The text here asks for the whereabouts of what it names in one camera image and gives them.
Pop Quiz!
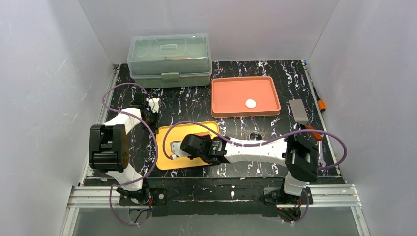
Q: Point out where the flat round white wrapper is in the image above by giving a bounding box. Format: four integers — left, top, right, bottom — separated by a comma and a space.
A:
245, 99, 257, 109

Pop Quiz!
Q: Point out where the orange black screwdriver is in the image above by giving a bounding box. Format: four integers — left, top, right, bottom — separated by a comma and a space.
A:
310, 79, 326, 113

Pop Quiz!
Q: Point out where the aluminium front frame rail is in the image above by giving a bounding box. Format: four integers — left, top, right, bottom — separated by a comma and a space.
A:
61, 183, 370, 236

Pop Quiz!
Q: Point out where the metal scraper orange handle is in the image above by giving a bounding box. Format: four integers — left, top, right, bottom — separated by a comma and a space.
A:
289, 99, 315, 130

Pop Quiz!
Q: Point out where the green plastic storage box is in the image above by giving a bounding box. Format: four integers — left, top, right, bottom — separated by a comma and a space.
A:
127, 33, 212, 88

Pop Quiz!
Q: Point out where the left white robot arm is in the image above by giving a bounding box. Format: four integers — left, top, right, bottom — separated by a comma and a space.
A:
89, 93, 160, 191

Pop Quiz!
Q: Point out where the orange-red plastic tray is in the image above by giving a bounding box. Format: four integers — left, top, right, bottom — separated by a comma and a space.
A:
211, 76, 281, 118

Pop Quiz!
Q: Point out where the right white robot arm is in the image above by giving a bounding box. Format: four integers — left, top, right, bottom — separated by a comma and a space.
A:
170, 134, 319, 196

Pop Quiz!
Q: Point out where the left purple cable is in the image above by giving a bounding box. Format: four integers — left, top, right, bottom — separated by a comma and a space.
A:
101, 82, 159, 227

